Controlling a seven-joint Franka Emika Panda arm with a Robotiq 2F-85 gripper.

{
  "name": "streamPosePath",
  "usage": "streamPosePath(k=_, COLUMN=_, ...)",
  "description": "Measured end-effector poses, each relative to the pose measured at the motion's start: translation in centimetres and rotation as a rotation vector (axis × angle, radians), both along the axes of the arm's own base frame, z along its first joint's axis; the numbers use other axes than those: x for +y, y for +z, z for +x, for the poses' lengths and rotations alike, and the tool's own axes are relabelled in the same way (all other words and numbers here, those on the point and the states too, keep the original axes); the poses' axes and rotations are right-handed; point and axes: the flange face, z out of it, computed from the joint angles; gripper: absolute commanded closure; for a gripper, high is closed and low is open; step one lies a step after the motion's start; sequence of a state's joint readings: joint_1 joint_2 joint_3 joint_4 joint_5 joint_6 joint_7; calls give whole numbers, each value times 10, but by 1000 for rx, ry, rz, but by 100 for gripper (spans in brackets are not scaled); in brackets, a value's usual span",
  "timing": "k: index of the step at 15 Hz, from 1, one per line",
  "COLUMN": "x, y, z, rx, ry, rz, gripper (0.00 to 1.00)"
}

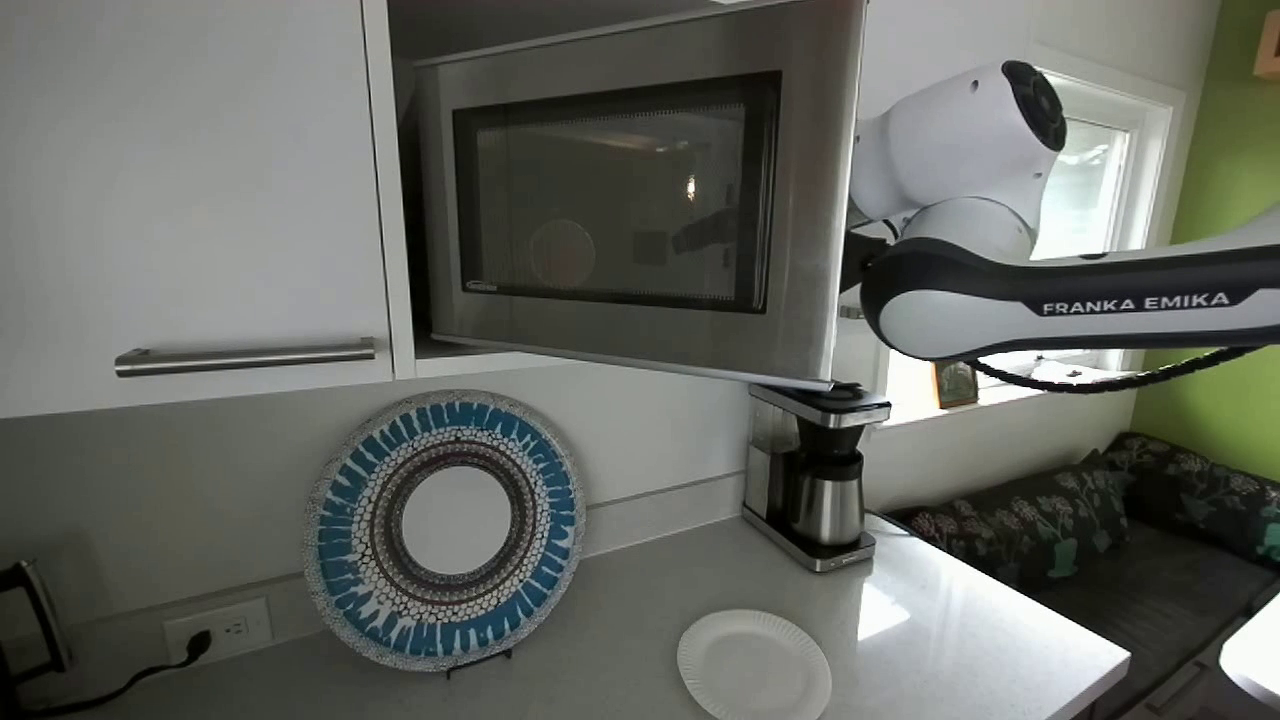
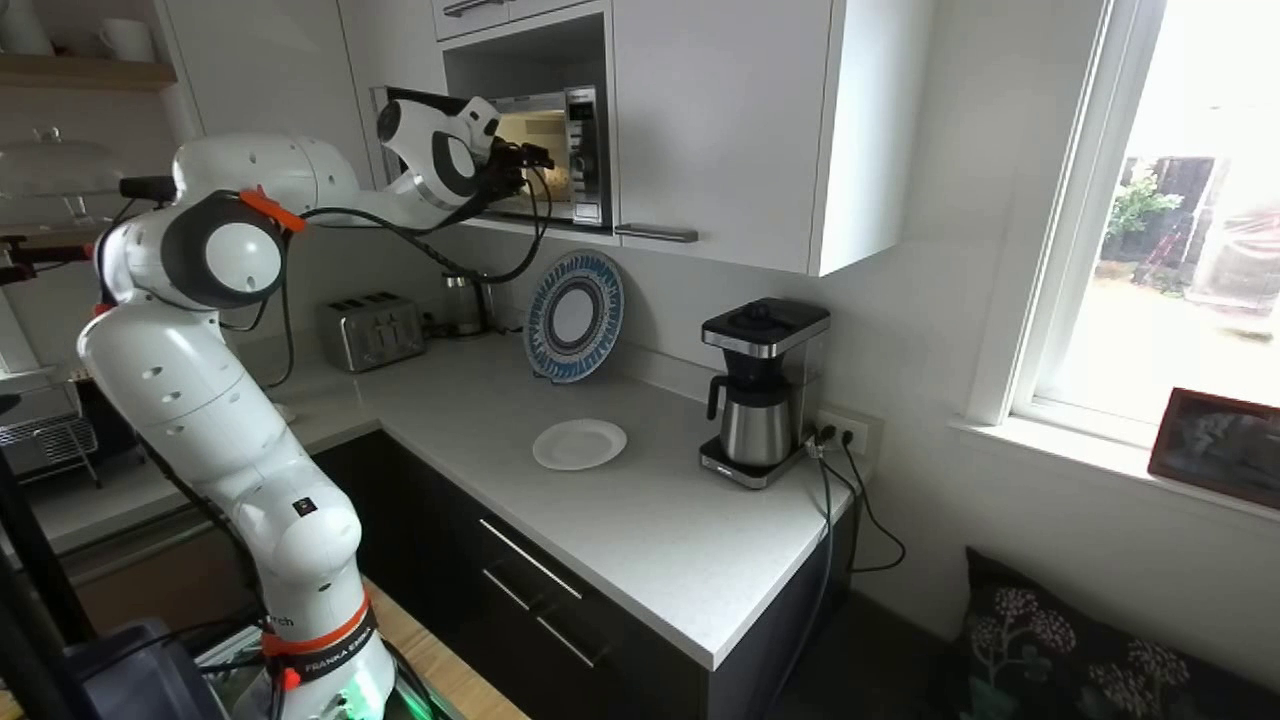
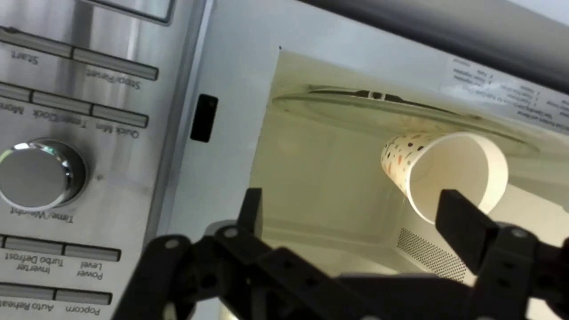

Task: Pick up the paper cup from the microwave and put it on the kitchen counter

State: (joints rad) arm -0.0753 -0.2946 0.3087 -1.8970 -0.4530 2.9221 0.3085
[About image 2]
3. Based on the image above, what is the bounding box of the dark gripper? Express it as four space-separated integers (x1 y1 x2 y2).
472 128 561 203

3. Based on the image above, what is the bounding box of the steel microwave oven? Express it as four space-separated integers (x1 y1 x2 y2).
477 86 617 236

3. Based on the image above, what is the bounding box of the blue patterned decorative plate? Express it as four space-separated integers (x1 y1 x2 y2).
520 254 630 391

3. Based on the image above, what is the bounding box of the small metal canister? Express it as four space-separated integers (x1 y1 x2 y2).
437 268 493 340

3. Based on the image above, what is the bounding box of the silver toaster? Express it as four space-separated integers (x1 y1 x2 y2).
321 287 433 380

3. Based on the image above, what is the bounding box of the white flat plate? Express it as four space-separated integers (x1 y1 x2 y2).
527 415 630 476

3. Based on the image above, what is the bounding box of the black steel coffee maker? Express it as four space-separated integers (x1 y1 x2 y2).
695 297 834 492

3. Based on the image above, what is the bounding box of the dark base cabinet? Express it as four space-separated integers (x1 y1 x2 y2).
303 428 857 720

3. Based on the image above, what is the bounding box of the white mug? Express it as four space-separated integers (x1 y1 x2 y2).
91 13 158 67

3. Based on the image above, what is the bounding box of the clear glass dome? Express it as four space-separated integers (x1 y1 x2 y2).
0 124 135 242

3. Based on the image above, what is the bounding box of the black box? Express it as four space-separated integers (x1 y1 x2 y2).
71 377 135 461

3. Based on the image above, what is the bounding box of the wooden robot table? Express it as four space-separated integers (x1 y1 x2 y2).
354 578 533 720

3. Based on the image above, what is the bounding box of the black stand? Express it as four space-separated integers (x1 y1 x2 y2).
0 451 233 720

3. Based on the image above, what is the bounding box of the dark floral cushion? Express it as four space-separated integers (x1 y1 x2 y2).
952 546 1280 720

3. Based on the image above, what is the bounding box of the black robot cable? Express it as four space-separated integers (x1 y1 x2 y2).
295 161 561 287

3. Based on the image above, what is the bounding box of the white wall cabinet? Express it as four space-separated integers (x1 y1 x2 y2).
334 0 937 280

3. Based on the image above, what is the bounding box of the long silver drawer handle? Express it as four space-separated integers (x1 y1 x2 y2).
477 517 589 605

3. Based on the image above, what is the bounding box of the black camera on tripod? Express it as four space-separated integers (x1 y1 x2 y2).
115 173 180 208

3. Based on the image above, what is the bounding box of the white wall outlet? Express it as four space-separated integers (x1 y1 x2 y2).
802 410 882 470

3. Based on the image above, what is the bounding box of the short silver drawer handle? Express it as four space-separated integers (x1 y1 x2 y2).
533 611 598 673
481 569 536 618

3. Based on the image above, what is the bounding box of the black power cable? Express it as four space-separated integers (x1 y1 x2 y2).
774 428 839 683
833 428 911 579

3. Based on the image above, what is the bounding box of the wooden wall shelf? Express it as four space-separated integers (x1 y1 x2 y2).
0 52 180 97

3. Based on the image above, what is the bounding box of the white window frame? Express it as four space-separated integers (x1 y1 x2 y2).
965 0 1280 451

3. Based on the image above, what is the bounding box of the dark picture frame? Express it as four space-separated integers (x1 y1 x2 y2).
1144 384 1280 517

